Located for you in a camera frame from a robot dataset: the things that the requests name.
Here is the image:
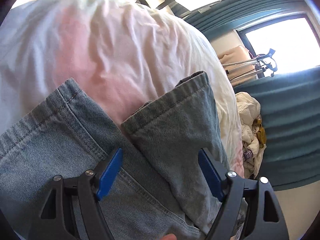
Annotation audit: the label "teal curtain right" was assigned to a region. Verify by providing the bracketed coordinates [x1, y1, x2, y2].
[234, 67, 320, 191]

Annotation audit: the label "silver tripod stand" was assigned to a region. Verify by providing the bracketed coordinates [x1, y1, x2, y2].
[222, 48, 278, 83]

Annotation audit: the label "cream puffer jacket pile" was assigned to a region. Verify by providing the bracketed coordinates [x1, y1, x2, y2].
[235, 92, 266, 178]

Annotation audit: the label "blue denim jeans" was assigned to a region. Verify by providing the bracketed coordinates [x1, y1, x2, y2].
[1, 72, 232, 239]

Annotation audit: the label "beige hanging sweater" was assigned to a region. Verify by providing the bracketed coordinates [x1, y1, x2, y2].
[218, 45, 254, 81]

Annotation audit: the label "teal curtain left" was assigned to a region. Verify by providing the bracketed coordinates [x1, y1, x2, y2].
[172, 0, 305, 35]

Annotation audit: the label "pastel pink duvet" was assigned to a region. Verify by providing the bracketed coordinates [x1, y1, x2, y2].
[1, 0, 244, 175]

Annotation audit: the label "mustard yellow garment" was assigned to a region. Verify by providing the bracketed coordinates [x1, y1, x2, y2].
[253, 119, 267, 148]

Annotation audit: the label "person left hand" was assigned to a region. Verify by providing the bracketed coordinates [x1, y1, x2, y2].
[161, 233, 177, 240]

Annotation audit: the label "teal curtain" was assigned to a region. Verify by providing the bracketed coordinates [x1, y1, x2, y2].
[172, 0, 305, 35]
[234, 67, 320, 191]

